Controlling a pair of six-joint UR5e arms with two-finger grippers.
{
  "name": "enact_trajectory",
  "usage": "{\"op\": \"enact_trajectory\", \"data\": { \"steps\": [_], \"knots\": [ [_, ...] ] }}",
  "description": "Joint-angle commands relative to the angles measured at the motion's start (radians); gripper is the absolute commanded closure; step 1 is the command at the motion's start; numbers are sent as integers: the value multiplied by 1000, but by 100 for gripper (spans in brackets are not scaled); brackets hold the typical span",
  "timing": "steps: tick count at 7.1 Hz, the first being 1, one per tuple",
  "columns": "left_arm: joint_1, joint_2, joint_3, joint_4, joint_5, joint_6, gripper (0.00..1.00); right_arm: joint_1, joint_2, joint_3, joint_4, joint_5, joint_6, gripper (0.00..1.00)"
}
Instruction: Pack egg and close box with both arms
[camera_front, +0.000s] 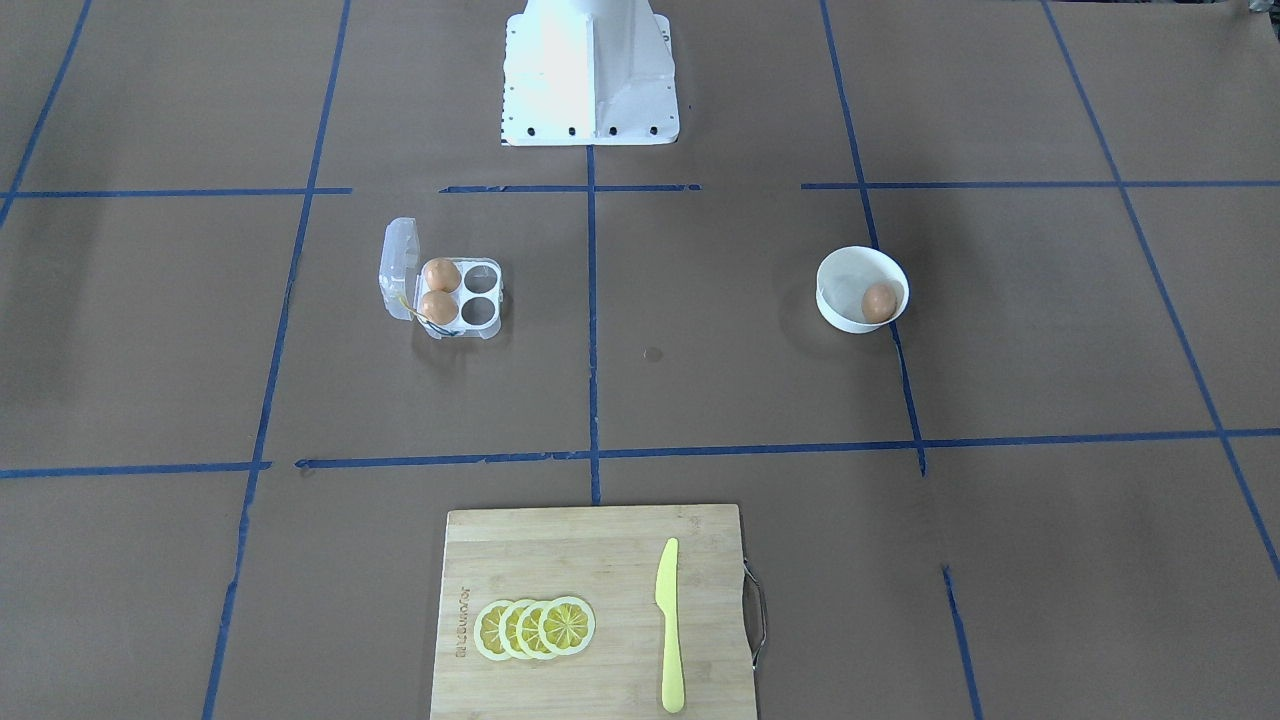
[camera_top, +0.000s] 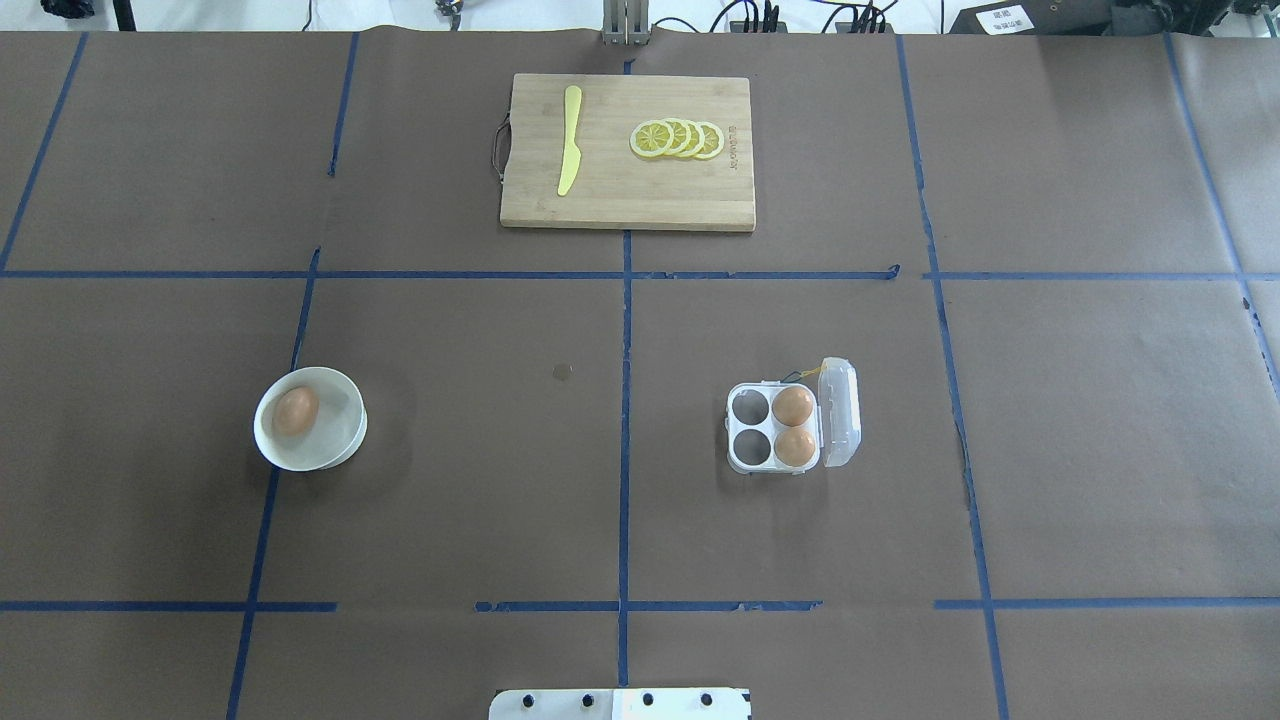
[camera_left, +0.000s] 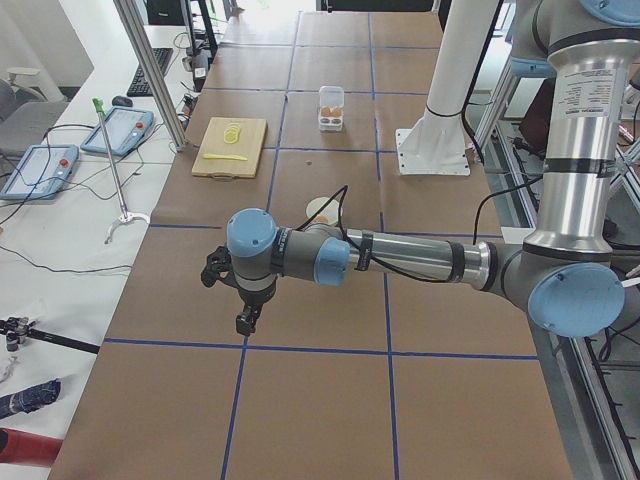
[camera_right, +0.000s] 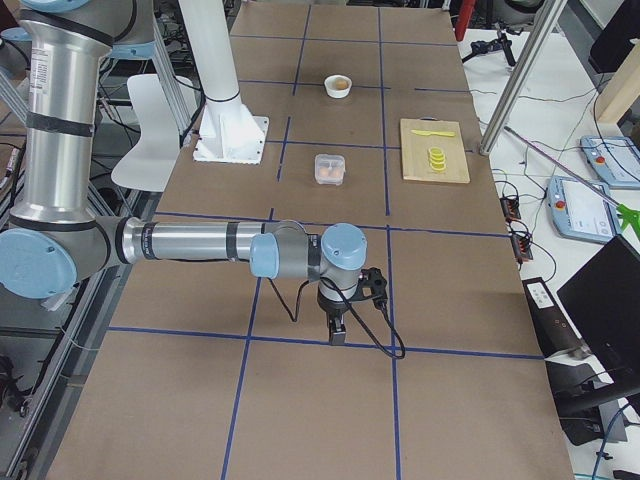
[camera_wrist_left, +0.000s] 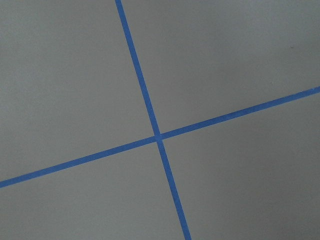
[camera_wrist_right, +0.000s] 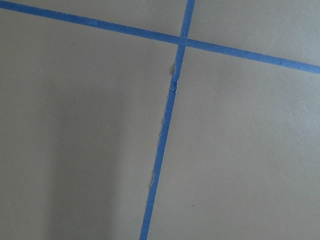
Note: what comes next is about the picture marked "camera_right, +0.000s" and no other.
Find black monitor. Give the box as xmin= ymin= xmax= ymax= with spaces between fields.
xmin=556 ymin=235 xmax=639 ymax=416

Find far orange circuit board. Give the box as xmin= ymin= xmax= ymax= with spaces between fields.
xmin=499 ymin=196 xmax=521 ymax=222

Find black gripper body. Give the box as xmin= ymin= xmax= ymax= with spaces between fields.
xmin=317 ymin=288 xmax=349 ymax=315

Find white pedestal column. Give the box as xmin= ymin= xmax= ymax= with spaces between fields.
xmin=179 ymin=0 xmax=269 ymax=165

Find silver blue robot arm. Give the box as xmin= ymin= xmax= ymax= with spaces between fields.
xmin=1 ymin=1 xmax=367 ymax=345

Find teach pendant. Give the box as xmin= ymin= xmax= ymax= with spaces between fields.
xmin=547 ymin=175 xmax=622 ymax=244
xmin=580 ymin=136 xmax=639 ymax=190

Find black small tripod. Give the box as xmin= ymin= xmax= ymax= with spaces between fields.
xmin=462 ymin=22 xmax=524 ymax=67

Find black electronics box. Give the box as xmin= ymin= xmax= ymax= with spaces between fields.
xmin=522 ymin=277 xmax=591 ymax=360

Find green grabber stick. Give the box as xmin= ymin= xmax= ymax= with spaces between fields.
xmin=504 ymin=126 xmax=640 ymax=238

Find near orange circuit board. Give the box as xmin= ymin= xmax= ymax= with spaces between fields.
xmin=511 ymin=232 xmax=533 ymax=265

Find yellow plastic knife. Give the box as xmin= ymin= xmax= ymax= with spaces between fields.
xmin=411 ymin=129 xmax=456 ymax=138

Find white ceramic bowl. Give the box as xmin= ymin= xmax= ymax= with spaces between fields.
xmin=324 ymin=74 xmax=352 ymax=99

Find aluminium frame post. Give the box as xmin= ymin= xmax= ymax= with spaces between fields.
xmin=479 ymin=0 xmax=567 ymax=156

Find far teach pendant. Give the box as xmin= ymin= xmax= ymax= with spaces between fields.
xmin=580 ymin=136 xmax=639 ymax=190

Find near teach pendant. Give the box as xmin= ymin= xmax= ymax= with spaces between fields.
xmin=547 ymin=175 xmax=622 ymax=244

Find clear plastic egg box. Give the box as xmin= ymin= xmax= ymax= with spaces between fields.
xmin=314 ymin=154 xmax=346 ymax=186

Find wooden cutting board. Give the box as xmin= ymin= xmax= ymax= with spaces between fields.
xmin=400 ymin=118 xmax=470 ymax=184

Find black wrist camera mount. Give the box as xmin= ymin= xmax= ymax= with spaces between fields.
xmin=352 ymin=267 xmax=388 ymax=311

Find orange circuit board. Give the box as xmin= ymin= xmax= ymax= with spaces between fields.
xmin=511 ymin=232 xmax=533 ymax=265
xmin=499 ymin=196 xmax=521 ymax=222

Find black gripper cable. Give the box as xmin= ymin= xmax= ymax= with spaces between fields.
xmin=267 ymin=277 xmax=407 ymax=360

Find yellow lemon slices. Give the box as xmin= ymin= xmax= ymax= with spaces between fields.
xmin=428 ymin=147 xmax=447 ymax=173

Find white plastic chair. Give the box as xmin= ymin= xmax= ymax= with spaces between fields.
xmin=111 ymin=74 xmax=181 ymax=192

